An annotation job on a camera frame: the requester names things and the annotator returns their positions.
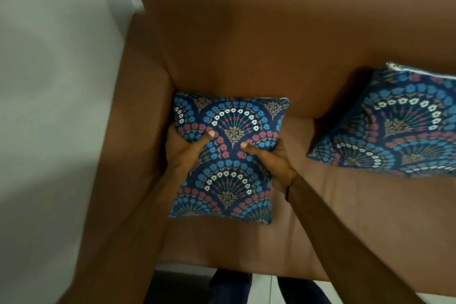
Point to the person's left thumb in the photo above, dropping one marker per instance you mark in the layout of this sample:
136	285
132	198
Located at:
203	140

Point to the person's right thumb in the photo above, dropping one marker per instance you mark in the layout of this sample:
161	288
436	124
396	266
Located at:
253	150

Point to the brown sofa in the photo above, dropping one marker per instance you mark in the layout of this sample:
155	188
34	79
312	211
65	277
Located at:
285	47

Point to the blue floral patterned cushion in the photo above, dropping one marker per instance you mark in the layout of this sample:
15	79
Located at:
395	125
228	157

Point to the person's right hand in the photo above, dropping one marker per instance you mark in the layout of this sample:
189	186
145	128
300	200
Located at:
274	164

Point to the person's left hand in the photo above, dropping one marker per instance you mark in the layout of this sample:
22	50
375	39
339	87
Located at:
181	156

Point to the person's right forearm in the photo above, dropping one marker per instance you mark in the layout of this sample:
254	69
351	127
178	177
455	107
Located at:
342	246

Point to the person's left forearm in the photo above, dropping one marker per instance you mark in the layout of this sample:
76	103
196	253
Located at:
128	243

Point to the person's dark blue trousers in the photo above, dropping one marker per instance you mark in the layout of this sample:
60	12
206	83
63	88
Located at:
249	287

